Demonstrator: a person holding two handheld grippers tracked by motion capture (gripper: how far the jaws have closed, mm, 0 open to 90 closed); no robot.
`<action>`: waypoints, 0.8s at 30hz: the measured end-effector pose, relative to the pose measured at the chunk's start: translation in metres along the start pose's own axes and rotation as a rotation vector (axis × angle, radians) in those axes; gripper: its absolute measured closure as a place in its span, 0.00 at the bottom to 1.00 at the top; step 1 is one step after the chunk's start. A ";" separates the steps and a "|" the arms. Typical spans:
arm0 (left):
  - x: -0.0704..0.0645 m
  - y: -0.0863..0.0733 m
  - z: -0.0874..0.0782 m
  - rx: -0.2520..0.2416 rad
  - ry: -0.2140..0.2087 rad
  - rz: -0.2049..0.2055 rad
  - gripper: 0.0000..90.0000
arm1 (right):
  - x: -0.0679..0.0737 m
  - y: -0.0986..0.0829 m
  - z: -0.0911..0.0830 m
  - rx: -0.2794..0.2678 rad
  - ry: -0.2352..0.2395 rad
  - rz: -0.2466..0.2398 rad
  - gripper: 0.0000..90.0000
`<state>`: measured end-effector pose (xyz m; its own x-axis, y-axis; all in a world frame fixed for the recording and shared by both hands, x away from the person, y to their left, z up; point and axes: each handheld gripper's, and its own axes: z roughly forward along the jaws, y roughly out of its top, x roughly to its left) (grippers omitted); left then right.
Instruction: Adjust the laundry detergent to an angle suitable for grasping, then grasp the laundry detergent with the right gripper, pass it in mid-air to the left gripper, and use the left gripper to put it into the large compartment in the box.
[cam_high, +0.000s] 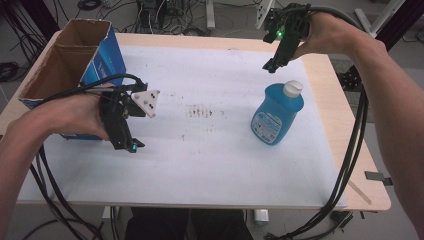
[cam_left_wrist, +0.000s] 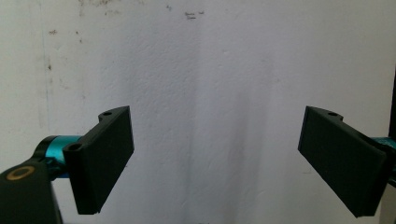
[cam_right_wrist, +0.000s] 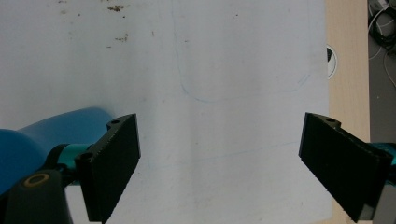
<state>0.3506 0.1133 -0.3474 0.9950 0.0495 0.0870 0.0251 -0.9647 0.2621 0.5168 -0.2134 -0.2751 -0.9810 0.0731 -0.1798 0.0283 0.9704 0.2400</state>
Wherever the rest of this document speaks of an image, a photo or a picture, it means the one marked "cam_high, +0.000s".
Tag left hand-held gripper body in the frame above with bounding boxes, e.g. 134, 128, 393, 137
98, 81, 161, 135

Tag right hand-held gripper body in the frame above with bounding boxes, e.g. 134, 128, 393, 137
262, 2, 312, 46

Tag blue bottle with white cap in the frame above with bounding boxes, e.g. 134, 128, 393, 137
250, 79, 305, 147

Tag blue cardboard box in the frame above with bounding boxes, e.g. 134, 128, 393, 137
17, 17, 128, 141

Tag person's left hand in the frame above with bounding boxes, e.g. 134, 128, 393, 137
39, 83, 116, 142

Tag person's right hand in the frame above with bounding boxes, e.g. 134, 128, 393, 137
289, 11, 364, 62

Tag white foam mat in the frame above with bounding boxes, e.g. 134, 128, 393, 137
15, 44, 348, 210

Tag white metal stand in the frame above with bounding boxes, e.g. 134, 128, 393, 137
205, 0, 217, 30

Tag person's dark trousers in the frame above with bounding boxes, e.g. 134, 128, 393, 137
124, 207, 255, 240

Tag white table leg foot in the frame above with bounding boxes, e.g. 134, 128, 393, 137
253, 208, 270, 223

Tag grey tape strip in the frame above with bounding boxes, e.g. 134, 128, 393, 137
364, 170, 394, 187

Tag left gripper black cable bundle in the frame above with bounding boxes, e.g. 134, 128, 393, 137
28, 73, 148, 240

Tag gripper black cable bundle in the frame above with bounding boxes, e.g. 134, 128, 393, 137
28, 73, 148, 240
263, 3, 370, 240

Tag white stand frame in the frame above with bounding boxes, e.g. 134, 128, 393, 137
353, 0, 408, 38

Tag tangle of black floor cables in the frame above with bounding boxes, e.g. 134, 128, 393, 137
76, 0, 208, 36

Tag right gripper black cable bundle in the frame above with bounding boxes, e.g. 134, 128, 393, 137
263, 3, 370, 240

